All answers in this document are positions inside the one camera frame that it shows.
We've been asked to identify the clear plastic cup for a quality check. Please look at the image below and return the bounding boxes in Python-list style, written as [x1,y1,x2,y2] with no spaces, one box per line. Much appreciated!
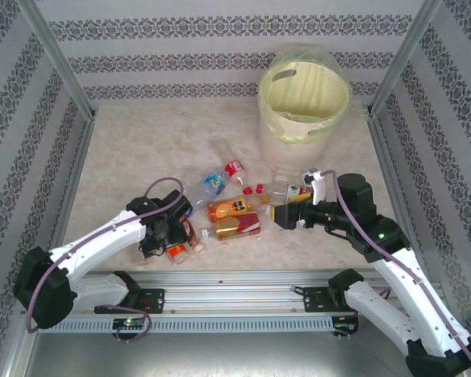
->
[133,254,158,269]

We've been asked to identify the orange label brown cap bottle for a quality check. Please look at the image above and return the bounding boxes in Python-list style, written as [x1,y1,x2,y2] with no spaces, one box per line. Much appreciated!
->
[165,242,190,265]

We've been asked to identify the brown chocolate drink bottle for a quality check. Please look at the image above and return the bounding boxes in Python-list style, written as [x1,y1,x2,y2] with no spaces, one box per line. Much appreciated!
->
[184,219,205,253]

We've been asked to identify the clear square plastic bottle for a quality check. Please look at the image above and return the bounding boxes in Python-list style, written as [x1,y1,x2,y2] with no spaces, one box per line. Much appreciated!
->
[272,167,299,185]

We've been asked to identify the red gold label tea bottle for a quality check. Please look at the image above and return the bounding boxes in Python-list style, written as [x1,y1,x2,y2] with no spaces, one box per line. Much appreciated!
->
[200,211,262,242]

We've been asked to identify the orange juice bottle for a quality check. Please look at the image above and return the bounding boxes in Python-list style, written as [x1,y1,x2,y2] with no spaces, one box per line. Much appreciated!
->
[206,196,272,224]

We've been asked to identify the blue label water bottle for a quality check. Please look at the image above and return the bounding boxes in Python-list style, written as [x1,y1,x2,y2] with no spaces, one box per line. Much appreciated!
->
[186,169,232,217]

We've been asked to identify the red label cola bottle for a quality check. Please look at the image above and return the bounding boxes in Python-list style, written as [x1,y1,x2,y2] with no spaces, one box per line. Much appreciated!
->
[224,159,249,189]

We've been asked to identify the clear unlabelled plastic bottle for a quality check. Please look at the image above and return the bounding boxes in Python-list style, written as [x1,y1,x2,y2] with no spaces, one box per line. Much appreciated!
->
[213,139,256,163]

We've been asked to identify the cream plastic bin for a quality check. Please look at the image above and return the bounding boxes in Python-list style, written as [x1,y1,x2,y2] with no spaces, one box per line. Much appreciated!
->
[257,58,352,173]

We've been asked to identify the grey metal panel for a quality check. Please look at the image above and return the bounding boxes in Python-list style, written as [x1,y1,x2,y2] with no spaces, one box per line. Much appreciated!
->
[7,313,468,377]

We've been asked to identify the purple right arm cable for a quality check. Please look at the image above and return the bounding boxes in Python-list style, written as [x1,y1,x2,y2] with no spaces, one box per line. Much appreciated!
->
[319,169,471,377]

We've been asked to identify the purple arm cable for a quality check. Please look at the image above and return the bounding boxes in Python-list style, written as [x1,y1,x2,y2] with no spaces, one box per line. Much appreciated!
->
[319,169,471,377]
[25,177,186,343]

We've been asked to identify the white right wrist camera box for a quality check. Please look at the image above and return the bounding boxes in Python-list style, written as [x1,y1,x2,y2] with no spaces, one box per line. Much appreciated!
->
[300,167,329,206]

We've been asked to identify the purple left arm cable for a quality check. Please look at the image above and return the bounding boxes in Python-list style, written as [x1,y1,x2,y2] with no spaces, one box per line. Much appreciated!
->
[25,177,186,343]

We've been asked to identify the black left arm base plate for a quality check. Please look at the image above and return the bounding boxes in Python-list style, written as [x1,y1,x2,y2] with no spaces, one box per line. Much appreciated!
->
[93,288,166,315]

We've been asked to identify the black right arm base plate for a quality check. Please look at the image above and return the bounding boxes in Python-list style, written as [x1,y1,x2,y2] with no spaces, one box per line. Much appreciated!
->
[301,286,376,314]

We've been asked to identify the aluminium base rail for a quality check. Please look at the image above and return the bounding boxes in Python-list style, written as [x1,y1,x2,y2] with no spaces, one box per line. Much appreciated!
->
[21,269,447,315]

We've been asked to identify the grey slotted cable duct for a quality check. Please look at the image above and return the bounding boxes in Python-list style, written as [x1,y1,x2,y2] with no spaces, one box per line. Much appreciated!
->
[37,317,358,334]

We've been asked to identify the aluminium frame post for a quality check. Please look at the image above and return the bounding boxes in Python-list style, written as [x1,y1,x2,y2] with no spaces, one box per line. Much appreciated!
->
[15,0,97,119]
[367,0,443,117]

